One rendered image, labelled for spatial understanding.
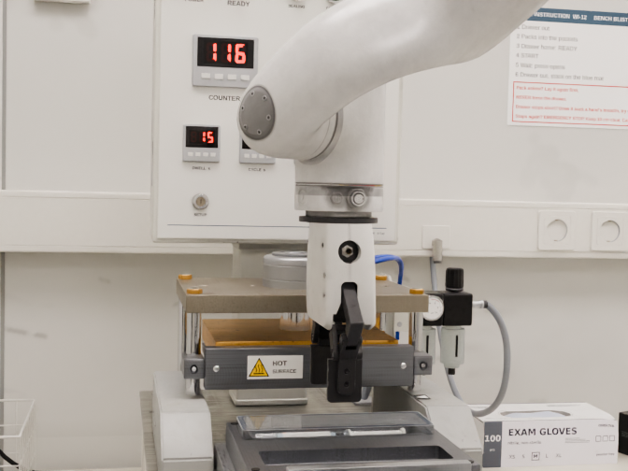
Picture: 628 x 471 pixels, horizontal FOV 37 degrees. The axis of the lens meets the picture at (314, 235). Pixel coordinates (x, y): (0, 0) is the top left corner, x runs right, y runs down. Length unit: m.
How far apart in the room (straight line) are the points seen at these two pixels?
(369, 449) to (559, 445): 0.74
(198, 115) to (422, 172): 0.57
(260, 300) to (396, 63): 0.35
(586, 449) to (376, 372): 0.62
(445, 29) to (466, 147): 0.92
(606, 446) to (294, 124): 0.97
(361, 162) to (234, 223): 0.40
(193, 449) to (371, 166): 0.32
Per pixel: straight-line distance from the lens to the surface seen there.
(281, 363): 1.02
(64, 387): 1.64
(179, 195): 1.22
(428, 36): 0.78
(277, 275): 1.08
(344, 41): 0.78
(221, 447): 0.95
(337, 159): 0.85
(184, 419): 0.96
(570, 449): 1.58
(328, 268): 0.85
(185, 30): 1.23
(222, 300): 1.01
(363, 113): 0.86
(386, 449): 0.87
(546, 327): 1.78
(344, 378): 0.86
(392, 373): 1.05
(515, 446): 1.54
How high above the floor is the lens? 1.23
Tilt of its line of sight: 3 degrees down
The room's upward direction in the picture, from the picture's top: 1 degrees clockwise
